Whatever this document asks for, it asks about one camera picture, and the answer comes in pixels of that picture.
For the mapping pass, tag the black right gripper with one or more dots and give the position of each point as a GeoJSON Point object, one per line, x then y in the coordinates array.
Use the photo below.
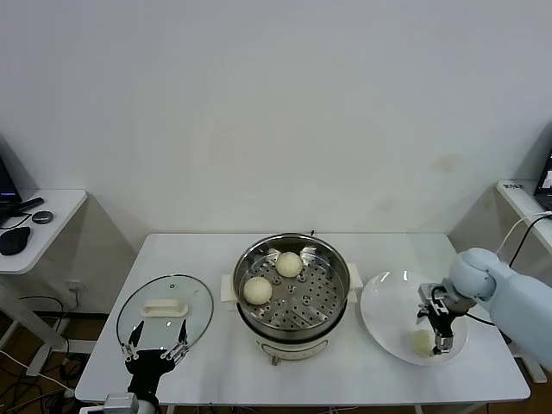
{"type": "Point", "coordinates": [445, 325]}

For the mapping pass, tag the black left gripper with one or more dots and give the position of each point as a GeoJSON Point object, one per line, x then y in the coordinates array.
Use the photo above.
{"type": "Point", "coordinates": [148, 368]}

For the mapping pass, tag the white steamed baozi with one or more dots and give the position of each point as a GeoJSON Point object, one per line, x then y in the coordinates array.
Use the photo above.
{"type": "Point", "coordinates": [420, 343]}
{"type": "Point", "coordinates": [257, 290]}
{"type": "Point", "coordinates": [288, 264]}

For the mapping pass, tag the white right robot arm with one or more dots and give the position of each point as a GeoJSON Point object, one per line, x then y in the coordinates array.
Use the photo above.
{"type": "Point", "coordinates": [517, 302]}

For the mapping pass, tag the stainless steel steamer basket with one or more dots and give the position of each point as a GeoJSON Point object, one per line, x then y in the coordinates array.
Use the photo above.
{"type": "Point", "coordinates": [310, 310]}

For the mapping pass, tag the white round plate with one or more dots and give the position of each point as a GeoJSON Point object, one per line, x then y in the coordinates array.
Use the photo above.
{"type": "Point", "coordinates": [388, 310]}

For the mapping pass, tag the white side table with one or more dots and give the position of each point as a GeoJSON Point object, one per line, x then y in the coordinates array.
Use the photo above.
{"type": "Point", "coordinates": [517, 198]}
{"type": "Point", "coordinates": [56, 207]}

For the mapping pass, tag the round black disc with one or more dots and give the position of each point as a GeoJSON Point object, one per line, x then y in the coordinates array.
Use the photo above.
{"type": "Point", "coordinates": [42, 217]}

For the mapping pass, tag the black computer mouse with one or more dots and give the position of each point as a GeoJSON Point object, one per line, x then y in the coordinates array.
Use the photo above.
{"type": "Point", "coordinates": [15, 240]}

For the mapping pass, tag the black remote stick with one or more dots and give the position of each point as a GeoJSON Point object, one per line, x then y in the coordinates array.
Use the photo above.
{"type": "Point", "coordinates": [31, 203]}

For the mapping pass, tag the black laptop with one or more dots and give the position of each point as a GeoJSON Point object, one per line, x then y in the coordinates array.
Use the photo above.
{"type": "Point", "coordinates": [6, 190]}
{"type": "Point", "coordinates": [545, 185]}

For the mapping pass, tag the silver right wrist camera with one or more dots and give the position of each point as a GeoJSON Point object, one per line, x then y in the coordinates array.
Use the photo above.
{"type": "Point", "coordinates": [432, 296]}

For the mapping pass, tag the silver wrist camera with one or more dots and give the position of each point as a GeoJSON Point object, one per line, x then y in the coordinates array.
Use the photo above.
{"type": "Point", "coordinates": [432, 296]}
{"type": "Point", "coordinates": [121, 404]}

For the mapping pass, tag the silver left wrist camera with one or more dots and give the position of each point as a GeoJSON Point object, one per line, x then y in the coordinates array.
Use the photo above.
{"type": "Point", "coordinates": [121, 404]}

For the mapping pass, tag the white wall outlet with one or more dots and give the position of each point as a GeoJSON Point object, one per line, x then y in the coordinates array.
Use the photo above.
{"type": "Point", "coordinates": [74, 286]}

